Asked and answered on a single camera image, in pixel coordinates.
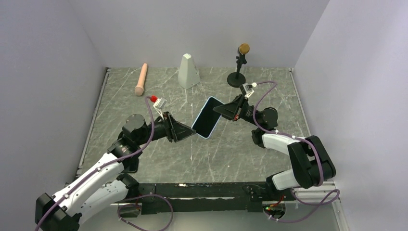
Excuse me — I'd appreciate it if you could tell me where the light blue phone case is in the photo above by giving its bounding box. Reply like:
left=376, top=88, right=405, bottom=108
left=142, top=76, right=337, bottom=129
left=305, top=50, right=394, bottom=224
left=191, top=96, right=225, bottom=140

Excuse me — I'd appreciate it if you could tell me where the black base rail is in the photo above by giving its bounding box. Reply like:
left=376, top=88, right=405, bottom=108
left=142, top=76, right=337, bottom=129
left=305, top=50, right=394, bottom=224
left=121, top=181, right=294, bottom=215

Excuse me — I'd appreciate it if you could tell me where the white cone-shaped metronome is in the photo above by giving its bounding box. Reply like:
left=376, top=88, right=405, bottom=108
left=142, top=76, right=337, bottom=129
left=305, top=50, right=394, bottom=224
left=178, top=53, right=201, bottom=90

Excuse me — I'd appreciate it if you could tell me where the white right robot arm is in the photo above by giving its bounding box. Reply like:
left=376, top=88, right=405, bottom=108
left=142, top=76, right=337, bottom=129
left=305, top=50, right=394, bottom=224
left=213, top=94, right=336, bottom=200

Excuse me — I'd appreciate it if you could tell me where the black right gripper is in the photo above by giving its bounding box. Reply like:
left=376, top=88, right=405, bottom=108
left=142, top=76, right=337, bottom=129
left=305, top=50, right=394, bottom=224
left=213, top=94, right=262, bottom=128

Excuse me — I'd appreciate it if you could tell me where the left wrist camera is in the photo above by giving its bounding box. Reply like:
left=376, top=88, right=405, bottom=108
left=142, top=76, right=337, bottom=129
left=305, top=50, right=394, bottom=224
left=150, top=95, right=167, bottom=119

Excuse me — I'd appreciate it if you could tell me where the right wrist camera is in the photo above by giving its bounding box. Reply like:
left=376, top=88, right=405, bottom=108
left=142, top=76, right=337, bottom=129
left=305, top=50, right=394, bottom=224
left=239, top=82, right=257, bottom=99

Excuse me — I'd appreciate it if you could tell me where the pink toy microphone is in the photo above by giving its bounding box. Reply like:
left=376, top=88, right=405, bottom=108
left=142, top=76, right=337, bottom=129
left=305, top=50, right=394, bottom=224
left=134, top=63, right=148, bottom=96

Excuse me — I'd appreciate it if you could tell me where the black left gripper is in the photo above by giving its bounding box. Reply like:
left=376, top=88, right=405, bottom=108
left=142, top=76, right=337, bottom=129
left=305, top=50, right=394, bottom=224
left=136, top=111, right=196, bottom=146

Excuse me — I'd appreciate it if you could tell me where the black microphone stand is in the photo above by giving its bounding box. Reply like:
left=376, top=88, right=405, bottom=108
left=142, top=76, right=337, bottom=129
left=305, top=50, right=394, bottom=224
left=227, top=51, right=247, bottom=88

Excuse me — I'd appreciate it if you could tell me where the brown microphone head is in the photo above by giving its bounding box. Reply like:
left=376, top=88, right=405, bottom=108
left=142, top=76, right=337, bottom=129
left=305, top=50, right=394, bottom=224
left=238, top=43, right=250, bottom=55

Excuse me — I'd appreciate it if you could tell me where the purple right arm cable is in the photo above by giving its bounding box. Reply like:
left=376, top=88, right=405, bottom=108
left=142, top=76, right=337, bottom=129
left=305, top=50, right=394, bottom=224
left=252, top=80, right=341, bottom=224

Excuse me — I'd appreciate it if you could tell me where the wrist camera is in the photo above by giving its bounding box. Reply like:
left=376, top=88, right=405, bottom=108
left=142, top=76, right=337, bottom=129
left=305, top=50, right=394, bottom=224
left=150, top=95, right=167, bottom=119
left=239, top=82, right=257, bottom=99

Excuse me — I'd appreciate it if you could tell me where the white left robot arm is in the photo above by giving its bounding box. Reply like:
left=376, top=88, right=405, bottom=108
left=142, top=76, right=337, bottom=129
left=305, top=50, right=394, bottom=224
left=35, top=112, right=196, bottom=231

